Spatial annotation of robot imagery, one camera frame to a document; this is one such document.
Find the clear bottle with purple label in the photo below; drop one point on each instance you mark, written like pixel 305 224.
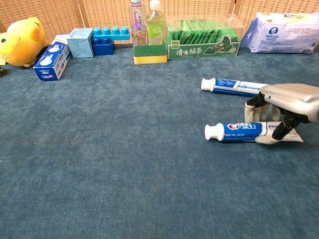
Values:
pixel 137 27

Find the dark blue Crest toothpaste tube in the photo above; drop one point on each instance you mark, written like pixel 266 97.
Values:
pixel 239 130

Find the green tea sachet box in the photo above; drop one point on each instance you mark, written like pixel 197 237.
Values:
pixel 199 37

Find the green and yellow sponge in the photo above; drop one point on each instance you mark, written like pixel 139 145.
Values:
pixel 150 53

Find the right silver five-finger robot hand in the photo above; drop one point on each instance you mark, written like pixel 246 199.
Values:
pixel 294 99

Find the light blue Crest toothpaste tube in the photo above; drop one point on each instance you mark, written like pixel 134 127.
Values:
pixel 224 85

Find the light blue cardboard box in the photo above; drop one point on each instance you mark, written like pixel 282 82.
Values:
pixel 79 44

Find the long light blue toy brick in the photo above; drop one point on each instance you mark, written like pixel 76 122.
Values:
pixel 112 33

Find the woven rattan folding screen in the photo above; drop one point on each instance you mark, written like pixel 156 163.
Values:
pixel 99 12

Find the green drink bottle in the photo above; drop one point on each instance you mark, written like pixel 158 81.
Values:
pixel 155 27

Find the blue white small box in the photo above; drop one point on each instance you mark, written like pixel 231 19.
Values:
pixel 49 64

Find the blue table carpet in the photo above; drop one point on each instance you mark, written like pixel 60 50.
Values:
pixel 124 149

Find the white tissue pack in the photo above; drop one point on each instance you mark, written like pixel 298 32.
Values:
pixel 281 35

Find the yellow chick plush toy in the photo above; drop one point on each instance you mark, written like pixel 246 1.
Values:
pixel 20 44

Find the dark blue toy brick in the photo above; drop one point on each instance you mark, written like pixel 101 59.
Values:
pixel 103 47

